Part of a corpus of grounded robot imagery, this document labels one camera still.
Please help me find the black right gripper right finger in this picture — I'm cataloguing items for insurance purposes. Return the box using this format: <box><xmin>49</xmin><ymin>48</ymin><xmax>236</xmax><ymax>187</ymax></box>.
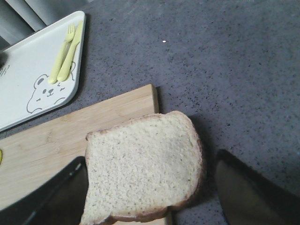
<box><xmin>215</xmin><ymin>150</ymin><xmax>300</xmax><ymax>225</ymax></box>

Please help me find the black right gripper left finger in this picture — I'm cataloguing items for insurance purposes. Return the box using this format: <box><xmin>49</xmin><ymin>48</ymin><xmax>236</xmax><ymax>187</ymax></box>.
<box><xmin>0</xmin><ymin>157</ymin><xmax>88</xmax><ymax>225</ymax></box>

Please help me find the bread slice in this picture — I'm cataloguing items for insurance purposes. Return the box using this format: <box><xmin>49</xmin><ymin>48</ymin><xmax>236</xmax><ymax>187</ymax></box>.
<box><xmin>81</xmin><ymin>111</ymin><xmax>206</xmax><ymax>225</ymax></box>

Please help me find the white bear tray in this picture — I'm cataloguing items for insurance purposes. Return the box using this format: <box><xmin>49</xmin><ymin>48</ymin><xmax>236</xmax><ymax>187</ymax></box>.
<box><xmin>0</xmin><ymin>11</ymin><xmax>86</xmax><ymax>131</ymax></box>

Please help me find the wooden cutting board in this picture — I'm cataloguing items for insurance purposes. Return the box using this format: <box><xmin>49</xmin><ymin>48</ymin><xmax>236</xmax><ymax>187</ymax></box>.
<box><xmin>0</xmin><ymin>84</ymin><xmax>159</xmax><ymax>210</ymax></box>

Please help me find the lemon slice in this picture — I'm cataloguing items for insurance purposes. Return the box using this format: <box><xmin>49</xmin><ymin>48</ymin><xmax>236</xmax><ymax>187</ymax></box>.
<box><xmin>0</xmin><ymin>149</ymin><xmax>3</xmax><ymax>164</ymax></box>

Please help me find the grey curtain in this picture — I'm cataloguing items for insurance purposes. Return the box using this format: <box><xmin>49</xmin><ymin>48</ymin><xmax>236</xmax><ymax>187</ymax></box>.
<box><xmin>0</xmin><ymin>0</ymin><xmax>91</xmax><ymax>49</ymax></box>

